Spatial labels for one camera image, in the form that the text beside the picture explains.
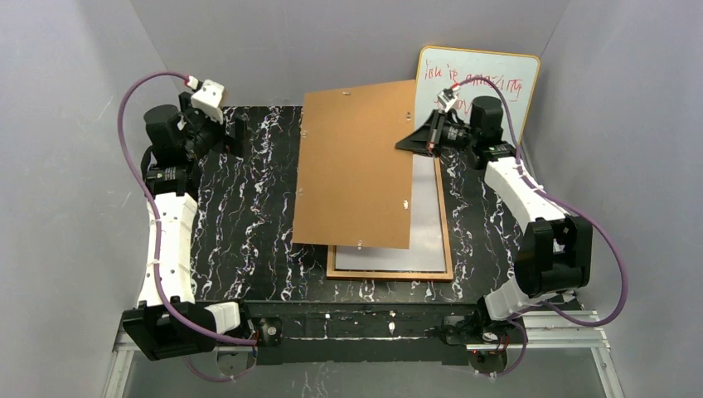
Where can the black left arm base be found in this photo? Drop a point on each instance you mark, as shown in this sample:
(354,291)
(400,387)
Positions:
(267,332)

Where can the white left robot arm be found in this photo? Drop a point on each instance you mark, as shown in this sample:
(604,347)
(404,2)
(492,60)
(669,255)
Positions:
(167,320)

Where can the brown frame backing board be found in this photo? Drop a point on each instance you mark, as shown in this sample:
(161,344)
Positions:
(353,184)

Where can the orange wooden picture frame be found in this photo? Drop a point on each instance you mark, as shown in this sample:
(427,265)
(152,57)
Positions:
(445,263)

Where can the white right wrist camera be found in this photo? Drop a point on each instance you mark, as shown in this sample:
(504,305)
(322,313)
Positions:
(447,99)

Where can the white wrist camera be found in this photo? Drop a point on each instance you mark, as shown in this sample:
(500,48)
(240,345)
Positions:
(447,99)
(208,96)

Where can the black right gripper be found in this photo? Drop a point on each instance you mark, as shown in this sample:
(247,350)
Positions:
(433,134)

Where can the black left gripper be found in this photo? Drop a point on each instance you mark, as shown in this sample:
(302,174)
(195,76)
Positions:
(229,133)

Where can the yellow-framed whiteboard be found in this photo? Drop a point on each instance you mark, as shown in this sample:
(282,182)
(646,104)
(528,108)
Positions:
(515,75)

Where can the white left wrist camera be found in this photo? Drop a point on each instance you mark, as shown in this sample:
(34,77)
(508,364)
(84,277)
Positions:
(208,96)

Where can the printed photo sheet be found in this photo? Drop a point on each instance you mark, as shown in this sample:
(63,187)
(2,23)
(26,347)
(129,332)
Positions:
(428,231)

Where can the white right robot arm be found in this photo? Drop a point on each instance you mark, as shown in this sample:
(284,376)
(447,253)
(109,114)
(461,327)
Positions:
(554,253)

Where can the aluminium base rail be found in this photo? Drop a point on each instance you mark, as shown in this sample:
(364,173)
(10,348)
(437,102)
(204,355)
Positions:
(390,352)

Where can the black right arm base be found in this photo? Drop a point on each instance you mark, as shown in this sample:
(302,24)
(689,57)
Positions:
(473,330)

